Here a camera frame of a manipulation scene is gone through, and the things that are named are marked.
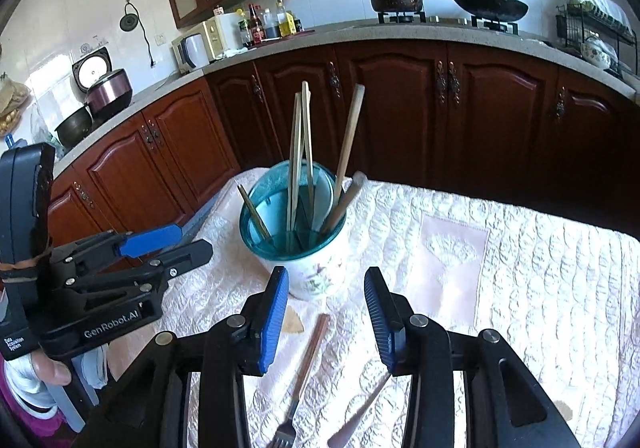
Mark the person's left hand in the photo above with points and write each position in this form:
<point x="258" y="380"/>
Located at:
<point x="52" y="372"/>

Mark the cream quilted tablecloth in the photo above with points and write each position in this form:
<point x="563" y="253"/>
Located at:
<point x="525" y="278"/>

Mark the plastic bag of food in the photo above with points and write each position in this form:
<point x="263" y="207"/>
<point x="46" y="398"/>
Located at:
<point x="10" y="97"/>

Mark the black wok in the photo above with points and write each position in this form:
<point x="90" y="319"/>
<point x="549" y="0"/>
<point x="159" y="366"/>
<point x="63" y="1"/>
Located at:
<point x="490" y="5"/>

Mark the person's left forearm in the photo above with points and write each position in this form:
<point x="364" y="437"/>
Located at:
<point x="30" y="425"/>

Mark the metal fork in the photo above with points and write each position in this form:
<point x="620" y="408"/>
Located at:
<point x="312" y="353"/>

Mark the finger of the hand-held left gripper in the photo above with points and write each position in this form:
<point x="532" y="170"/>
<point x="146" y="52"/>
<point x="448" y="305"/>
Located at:
<point x="190" y="255"/>
<point x="150" y="240"/>

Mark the row of condiment bottles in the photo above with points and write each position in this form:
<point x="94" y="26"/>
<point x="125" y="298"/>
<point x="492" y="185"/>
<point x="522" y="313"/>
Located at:
<point x="256" y="27"/>

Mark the white floral teal-rimmed utensil cup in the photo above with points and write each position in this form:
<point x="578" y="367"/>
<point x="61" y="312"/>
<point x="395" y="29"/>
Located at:
<point x="310" y="273"/>

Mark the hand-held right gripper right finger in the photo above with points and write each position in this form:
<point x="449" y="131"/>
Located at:
<point x="380" y="328"/>

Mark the row of white dishes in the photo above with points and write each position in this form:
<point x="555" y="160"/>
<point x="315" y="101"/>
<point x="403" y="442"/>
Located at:
<point x="600" y="2"/>

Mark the brown wooden base cabinets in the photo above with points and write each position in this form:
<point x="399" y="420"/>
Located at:
<point x="390" y="117"/>

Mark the cream countertop appliance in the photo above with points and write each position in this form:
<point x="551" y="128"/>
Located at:
<point x="215" y="37"/>

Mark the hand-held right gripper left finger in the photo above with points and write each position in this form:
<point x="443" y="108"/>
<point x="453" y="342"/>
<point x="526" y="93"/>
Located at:
<point x="272" y="323"/>

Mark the floral patterned bowl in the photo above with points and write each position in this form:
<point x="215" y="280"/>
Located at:
<point x="597" y="52"/>

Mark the metal spoon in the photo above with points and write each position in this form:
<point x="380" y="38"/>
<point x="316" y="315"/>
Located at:
<point x="357" y="415"/>

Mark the black inner pot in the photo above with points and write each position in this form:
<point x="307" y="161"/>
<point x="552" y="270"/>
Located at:
<point x="75" y="127"/>

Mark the gas stove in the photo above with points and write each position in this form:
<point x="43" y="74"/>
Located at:
<point x="440" y="19"/>

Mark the maroon rice cooker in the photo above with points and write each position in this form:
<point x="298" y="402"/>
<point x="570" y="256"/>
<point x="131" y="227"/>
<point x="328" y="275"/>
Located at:
<point x="110" y="95"/>

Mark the wooden chopstick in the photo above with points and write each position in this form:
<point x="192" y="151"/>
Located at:
<point x="345" y="200"/>
<point x="350" y="127"/>
<point x="294" y="152"/>
<point x="252" y="213"/>
<point x="307" y="137"/>

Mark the grey kitchen countertop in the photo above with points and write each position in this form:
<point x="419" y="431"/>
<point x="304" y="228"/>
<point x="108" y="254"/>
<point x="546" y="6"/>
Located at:
<point x="300" y="41"/>

